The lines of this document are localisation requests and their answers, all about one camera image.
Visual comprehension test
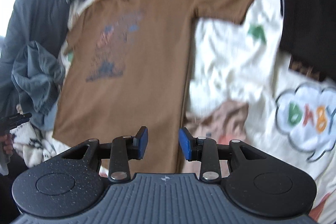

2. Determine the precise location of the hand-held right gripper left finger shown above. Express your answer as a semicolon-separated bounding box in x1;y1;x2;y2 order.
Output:
62;126;149;184

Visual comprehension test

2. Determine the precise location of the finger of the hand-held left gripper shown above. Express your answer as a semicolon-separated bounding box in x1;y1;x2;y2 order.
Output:
10;113;32;125

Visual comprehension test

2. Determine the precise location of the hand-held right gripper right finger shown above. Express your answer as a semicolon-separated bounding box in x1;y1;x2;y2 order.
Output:
179;127;267;184

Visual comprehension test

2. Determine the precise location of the brown printed t-shirt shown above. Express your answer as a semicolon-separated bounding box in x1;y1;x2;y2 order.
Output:
52;0;263;174

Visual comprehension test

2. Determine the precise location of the black clothes pile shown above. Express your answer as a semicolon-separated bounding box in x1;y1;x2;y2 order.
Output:
274;0;336;80

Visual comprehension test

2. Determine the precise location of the person's left hand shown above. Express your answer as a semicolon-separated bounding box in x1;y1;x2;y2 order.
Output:
0;134;13;157

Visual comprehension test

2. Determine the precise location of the white black knit blanket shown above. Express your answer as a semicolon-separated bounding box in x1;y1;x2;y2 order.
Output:
10;122;57;169

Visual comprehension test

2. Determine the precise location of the blue-grey jacket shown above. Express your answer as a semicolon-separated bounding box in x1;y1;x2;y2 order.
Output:
11;41;66;132

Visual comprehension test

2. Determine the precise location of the cream bear print blanket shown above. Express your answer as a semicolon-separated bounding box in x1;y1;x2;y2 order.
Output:
56;0;336;224

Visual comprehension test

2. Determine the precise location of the dark grey blanket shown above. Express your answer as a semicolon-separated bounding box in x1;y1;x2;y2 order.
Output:
0;0;70;98

